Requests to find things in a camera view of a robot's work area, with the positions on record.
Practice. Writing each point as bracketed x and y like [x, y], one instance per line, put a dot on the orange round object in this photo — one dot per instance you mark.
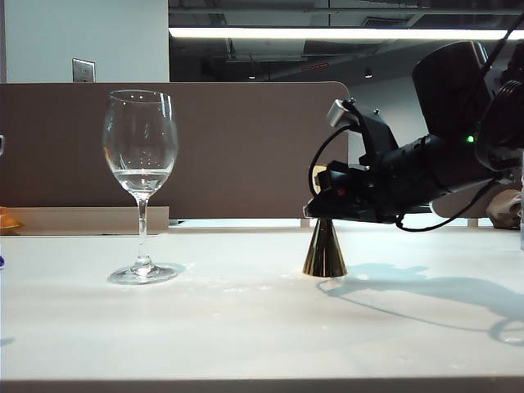
[8, 223]

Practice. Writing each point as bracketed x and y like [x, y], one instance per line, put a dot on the grey window frame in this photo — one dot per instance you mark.
[82, 221]

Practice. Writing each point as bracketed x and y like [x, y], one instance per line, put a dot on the long white ceiling light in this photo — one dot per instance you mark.
[327, 33]

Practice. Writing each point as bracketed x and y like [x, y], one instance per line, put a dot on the wide brown desk partition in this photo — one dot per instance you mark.
[245, 147]

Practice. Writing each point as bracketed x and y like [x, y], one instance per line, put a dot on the narrow brown desk partition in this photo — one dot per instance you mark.
[458, 204]

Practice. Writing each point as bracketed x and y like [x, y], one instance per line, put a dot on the grey metal wall plate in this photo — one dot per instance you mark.
[83, 70]

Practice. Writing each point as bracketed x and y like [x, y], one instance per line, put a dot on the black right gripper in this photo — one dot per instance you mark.
[380, 184]

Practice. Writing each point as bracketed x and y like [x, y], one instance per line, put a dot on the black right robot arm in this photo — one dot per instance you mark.
[450, 86]

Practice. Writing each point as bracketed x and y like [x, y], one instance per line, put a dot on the gold double-cone jigger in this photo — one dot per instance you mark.
[324, 254]

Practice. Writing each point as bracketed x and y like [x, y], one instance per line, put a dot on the brown lumpy object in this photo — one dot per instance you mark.
[505, 209]

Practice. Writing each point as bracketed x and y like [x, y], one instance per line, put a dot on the clear stemmed wine glass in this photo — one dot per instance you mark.
[140, 184]

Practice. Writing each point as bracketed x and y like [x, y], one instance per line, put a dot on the silver wrist camera black mount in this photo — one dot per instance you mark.
[368, 127]

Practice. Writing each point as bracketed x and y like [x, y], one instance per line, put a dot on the small grey metallic object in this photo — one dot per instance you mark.
[1, 145]

